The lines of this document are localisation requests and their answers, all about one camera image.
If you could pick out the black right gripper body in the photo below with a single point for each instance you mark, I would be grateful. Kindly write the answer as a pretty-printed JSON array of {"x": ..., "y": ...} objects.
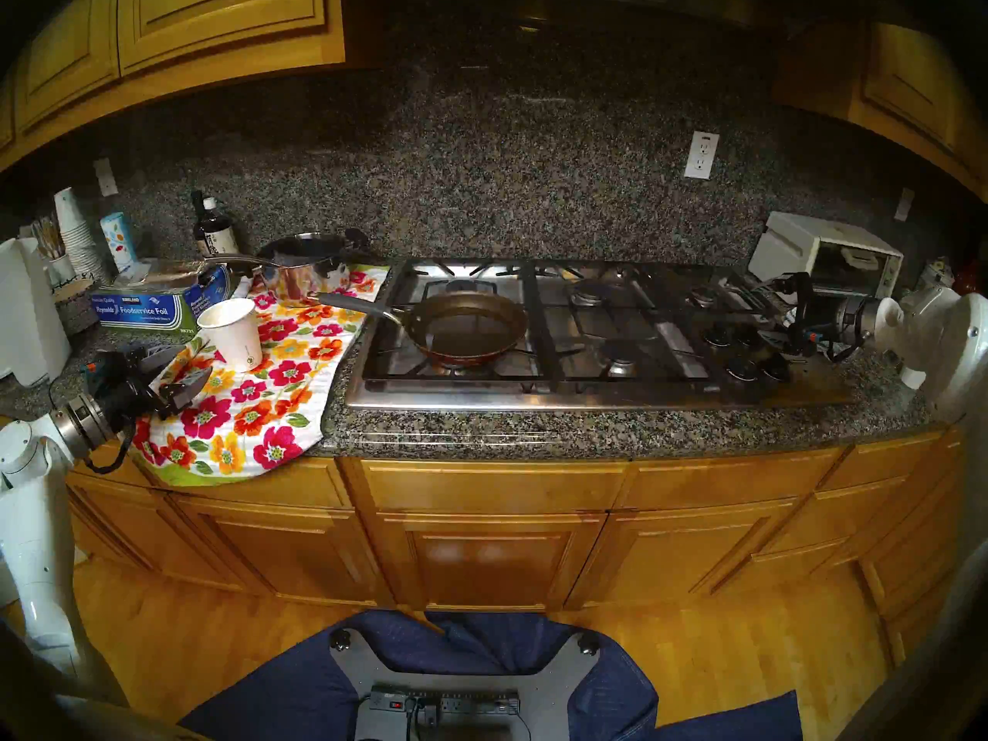
[{"x": 806, "y": 315}]

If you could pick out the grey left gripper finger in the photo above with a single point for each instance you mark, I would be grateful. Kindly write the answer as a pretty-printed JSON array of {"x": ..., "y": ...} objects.
[
  {"x": 166, "y": 355},
  {"x": 189, "y": 388}
]

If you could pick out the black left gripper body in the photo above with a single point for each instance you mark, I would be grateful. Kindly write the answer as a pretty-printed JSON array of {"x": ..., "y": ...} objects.
[{"x": 127, "y": 396}]

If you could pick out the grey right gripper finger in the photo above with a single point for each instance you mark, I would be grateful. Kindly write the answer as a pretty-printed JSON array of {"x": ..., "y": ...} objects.
[
  {"x": 772, "y": 309},
  {"x": 768, "y": 344}
]

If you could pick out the black stove knob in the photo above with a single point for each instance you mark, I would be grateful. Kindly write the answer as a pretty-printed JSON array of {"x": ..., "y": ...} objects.
[
  {"x": 741, "y": 370},
  {"x": 745, "y": 336},
  {"x": 714, "y": 335},
  {"x": 774, "y": 371}
]

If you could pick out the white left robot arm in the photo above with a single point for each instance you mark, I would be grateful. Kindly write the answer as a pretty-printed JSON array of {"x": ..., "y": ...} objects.
[{"x": 35, "y": 531}]

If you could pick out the white utensil holder cup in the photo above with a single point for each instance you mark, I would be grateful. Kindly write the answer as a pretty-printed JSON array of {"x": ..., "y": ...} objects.
[{"x": 60, "y": 268}]

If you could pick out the black cast iron grate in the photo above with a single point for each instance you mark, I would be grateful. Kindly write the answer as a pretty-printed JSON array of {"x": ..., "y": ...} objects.
[
  {"x": 752, "y": 303},
  {"x": 556, "y": 353},
  {"x": 540, "y": 323}
]

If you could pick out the blue foil sheet box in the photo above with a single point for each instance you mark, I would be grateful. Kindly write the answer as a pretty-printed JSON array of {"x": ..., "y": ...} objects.
[{"x": 154, "y": 311}]

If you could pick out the white toaster oven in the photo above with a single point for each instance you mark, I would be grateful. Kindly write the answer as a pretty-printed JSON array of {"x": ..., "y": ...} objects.
[{"x": 787, "y": 245}]

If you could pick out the floral kitchen towel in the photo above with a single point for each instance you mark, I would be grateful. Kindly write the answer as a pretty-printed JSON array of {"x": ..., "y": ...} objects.
[{"x": 270, "y": 415}]

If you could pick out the speckled grey bowl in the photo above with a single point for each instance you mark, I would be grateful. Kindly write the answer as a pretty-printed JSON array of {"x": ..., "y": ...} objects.
[{"x": 76, "y": 307}]

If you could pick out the patterned salt canister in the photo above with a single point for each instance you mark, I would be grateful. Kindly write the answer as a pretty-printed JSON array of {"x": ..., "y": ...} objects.
[{"x": 120, "y": 241}]

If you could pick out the soy sauce bottle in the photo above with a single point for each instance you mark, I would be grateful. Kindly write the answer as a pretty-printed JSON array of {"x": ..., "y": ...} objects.
[{"x": 221, "y": 238}]

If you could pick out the white decorated jar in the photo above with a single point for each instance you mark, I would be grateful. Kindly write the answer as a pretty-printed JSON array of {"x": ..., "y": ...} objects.
[{"x": 938, "y": 272}]

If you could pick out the stack of paper cups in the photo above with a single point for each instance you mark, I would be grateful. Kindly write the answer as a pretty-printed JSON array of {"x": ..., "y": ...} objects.
[{"x": 77, "y": 234}]

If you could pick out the stainless steel saucepan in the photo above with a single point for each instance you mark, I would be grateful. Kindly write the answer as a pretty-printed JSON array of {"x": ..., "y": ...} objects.
[{"x": 309, "y": 280}]

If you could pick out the stainless steel gas cooktop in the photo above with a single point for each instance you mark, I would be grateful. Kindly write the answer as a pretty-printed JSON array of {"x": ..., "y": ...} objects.
[{"x": 579, "y": 396}]

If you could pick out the wooden upper cabinet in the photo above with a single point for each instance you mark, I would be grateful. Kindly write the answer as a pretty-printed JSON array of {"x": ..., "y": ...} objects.
[
  {"x": 193, "y": 14},
  {"x": 903, "y": 76}
]

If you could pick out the brown frying pan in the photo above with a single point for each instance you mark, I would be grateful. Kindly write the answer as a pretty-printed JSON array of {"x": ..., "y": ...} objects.
[{"x": 463, "y": 326}]

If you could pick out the black base knob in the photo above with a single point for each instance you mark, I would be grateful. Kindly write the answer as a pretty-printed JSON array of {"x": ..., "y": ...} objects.
[
  {"x": 588, "y": 643},
  {"x": 340, "y": 637}
]

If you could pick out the blue moving blanket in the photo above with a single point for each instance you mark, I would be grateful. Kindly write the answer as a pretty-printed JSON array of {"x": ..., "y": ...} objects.
[{"x": 270, "y": 693}]

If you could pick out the wooden lower cabinets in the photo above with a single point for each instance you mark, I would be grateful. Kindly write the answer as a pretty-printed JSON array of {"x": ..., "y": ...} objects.
[{"x": 494, "y": 539}]

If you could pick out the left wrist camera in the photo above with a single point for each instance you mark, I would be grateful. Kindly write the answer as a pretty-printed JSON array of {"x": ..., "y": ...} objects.
[{"x": 100, "y": 370}]

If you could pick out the white wall switch plate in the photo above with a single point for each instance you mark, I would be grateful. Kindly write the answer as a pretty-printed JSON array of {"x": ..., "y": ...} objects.
[
  {"x": 106, "y": 177},
  {"x": 904, "y": 204}
]

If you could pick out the white wall outlet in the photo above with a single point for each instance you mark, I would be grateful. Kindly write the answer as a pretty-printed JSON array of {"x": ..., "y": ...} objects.
[{"x": 701, "y": 155}]

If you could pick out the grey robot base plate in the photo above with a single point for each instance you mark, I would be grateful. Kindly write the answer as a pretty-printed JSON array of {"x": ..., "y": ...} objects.
[{"x": 540, "y": 685}]

